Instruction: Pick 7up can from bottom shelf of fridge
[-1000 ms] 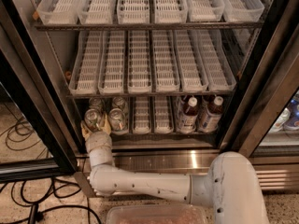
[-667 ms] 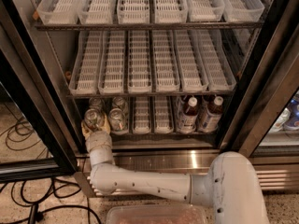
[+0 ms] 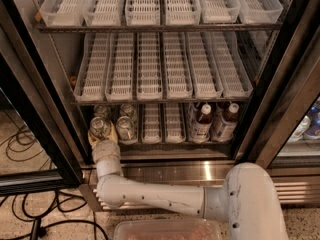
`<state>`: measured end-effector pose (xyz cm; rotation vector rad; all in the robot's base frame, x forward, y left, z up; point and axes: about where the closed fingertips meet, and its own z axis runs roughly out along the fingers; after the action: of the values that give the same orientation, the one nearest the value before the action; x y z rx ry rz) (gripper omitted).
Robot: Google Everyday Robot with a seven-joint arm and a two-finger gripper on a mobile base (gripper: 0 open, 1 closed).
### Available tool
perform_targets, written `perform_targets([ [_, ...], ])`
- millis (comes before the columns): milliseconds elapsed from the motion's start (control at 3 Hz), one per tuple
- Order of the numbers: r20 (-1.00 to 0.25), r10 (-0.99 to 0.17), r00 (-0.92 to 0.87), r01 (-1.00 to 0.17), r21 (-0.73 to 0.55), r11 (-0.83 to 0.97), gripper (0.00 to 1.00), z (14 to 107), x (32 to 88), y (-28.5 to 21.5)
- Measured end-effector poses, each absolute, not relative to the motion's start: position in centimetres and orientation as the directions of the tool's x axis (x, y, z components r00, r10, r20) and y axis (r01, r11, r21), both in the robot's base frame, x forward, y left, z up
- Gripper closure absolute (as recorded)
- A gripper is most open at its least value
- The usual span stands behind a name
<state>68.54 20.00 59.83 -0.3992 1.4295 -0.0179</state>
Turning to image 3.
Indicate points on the top shelf tray one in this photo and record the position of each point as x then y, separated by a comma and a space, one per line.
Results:
62, 13

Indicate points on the middle shelf tray four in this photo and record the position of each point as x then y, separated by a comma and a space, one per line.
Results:
177, 75

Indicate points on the shelf tray six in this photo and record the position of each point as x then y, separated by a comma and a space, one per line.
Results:
234, 78
260, 11

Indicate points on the middle shelf tray six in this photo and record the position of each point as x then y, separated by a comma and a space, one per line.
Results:
234, 78

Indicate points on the middle shelf tray five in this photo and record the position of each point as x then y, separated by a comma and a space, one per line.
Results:
206, 80

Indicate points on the left brown tea bottle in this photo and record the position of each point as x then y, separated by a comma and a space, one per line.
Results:
200, 123

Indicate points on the shelf tray three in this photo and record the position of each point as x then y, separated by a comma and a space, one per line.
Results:
149, 73
142, 12

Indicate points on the shelf empty tray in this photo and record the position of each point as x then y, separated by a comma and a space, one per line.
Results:
174, 123
151, 130

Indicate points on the shelf tray four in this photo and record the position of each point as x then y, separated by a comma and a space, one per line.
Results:
182, 12
177, 75

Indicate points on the brown tea bottle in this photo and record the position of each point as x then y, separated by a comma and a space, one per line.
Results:
200, 123
225, 123

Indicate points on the bottom shelf empty tray right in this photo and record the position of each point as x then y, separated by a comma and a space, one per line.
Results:
174, 123

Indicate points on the top shelf tray three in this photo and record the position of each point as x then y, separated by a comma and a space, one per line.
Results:
142, 12

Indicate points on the glass fridge door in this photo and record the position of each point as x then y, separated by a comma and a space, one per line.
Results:
26, 83
285, 89

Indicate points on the middle shelf tray three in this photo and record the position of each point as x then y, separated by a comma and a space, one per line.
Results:
149, 73

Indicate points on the top shelf tray two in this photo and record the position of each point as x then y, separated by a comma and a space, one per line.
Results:
103, 12

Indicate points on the shelf tray two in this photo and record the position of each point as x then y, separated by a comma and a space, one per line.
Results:
119, 83
103, 12

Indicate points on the right brown tea bottle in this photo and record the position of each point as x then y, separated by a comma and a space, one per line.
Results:
225, 123

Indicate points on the white bottle behind door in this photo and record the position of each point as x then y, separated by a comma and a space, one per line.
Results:
300, 129

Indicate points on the top shelf tray six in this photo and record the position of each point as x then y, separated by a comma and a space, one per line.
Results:
260, 11

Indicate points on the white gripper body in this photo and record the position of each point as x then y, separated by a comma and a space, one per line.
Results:
105, 149

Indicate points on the right glass fridge door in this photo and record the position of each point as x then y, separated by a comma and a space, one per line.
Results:
285, 89

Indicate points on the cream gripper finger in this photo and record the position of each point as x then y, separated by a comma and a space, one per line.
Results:
113, 133
93, 141

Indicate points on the left glass fridge door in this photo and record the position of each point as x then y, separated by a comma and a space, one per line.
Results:
26, 83

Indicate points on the top shelf tray five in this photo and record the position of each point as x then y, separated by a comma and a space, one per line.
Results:
219, 11

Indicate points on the middle shelf tray one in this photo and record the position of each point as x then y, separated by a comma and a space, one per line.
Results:
91, 77

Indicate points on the bottom shelf empty tray left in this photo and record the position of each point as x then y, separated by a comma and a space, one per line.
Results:
151, 130

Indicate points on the top shelf tray four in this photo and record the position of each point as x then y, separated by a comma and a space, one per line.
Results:
182, 12

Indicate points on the middle shelf tray two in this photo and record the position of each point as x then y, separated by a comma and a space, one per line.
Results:
119, 83

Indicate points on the blue can behind door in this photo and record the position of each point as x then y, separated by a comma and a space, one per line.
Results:
313, 132

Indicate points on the shelf tray five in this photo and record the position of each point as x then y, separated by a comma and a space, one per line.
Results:
206, 80
219, 11

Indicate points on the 7up can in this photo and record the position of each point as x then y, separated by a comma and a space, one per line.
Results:
128, 110
102, 111
126, 130
100, 127

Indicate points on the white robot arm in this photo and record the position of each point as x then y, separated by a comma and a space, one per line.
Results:
247, 200

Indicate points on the shelf tray one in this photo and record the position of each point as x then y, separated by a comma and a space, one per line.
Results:
91, 77
62, 13

